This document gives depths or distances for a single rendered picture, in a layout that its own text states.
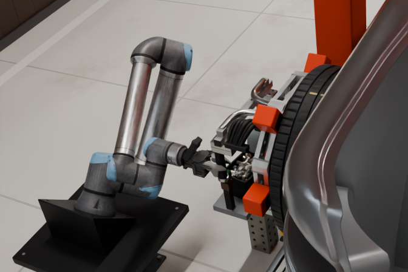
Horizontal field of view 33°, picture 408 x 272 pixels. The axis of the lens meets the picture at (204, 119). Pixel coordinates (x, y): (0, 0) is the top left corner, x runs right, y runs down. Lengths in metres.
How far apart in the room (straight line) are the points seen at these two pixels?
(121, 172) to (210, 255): 0.87
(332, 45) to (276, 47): 2.10
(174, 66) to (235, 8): 2.61
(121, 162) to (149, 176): 0.12
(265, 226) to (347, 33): 1.02
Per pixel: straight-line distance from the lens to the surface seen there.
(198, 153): 2.69
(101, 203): 3.11
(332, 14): 2.79
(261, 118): 2.32
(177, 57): 2.97
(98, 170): 3.10
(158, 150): 2.76
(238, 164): 3.07
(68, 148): 4.36
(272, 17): 5.32
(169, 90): 3.00
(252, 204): 2.40
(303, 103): 2.34
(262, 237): 3.34
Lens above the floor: 2.51
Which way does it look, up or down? 36 degrees down
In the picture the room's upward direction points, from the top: 11 degrees counter-clockwise
